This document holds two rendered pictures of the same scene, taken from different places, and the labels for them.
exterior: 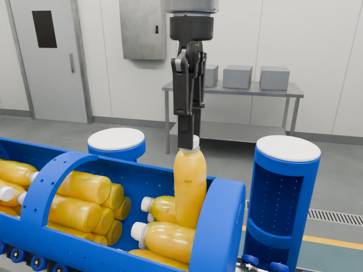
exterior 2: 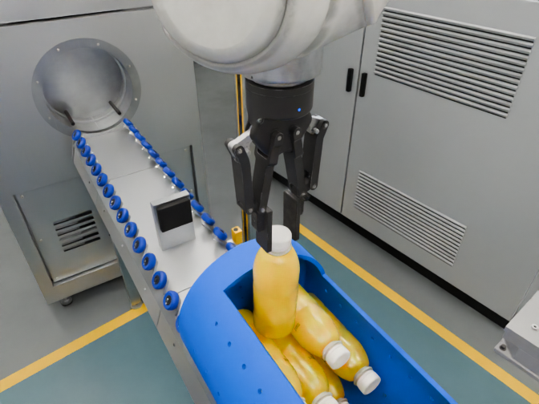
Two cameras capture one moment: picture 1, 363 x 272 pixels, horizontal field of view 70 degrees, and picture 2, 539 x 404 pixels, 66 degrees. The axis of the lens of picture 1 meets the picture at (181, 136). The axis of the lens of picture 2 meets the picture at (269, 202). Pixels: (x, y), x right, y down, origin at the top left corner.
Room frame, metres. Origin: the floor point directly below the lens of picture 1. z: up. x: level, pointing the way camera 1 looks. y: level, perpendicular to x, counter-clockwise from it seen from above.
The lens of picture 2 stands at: (0.84, 0.24, 1.71)
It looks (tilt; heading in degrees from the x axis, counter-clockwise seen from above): 36 degrees down; 217
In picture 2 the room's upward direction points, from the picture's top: straight up
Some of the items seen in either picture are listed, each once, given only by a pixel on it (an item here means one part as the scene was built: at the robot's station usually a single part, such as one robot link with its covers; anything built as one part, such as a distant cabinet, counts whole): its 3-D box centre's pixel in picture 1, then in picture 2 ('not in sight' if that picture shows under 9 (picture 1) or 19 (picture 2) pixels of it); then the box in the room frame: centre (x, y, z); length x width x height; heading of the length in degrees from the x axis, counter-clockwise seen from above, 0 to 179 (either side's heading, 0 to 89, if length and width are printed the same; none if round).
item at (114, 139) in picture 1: (116, 138); not in sight; (1.22, 0.33, 1.03); 0.28 x 0.28 x 0.01
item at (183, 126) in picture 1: (182, 121); (302, 195); (0.45, 0.00, 1.38); 0.03 x 0.01 x 0.05; 160
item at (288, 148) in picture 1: (287, 147); not in sight; (1.10, -0.49, 1.03); 0.28 x 0.28 x 0.01
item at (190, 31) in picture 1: (190, 44); (279, 115); (0.48, -0.02, 1.51); 0.08 x 0.07 x 0.09; 160
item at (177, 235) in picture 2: not in sight; (175, 222); (0.30, -0.49, 1.00); 0.10 x 0.04 x 0.15; 160
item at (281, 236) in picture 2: (189, 142); (277, 238); (0.49, -0.02, 1.32); 0.04 x 0.04 x 0.02
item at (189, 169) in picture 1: (190, 184); (275, 285); (0.48, -0.02, 1.22); 0.07 x 0.07 x 0.19
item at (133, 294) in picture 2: not in sight; (123, 261); (0.12, -1.17, 0.31); 0.06 x 0.06 x 0.63; 70
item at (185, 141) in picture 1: (185, 131); (291, 216); (0.46, -0.01, 1.36); 0.03 x 0.01 x 0.07; 70
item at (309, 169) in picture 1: (274, 223); not in sight; (1.10, -0.49, 0.59); 0.28 x 0.28 x 0.88
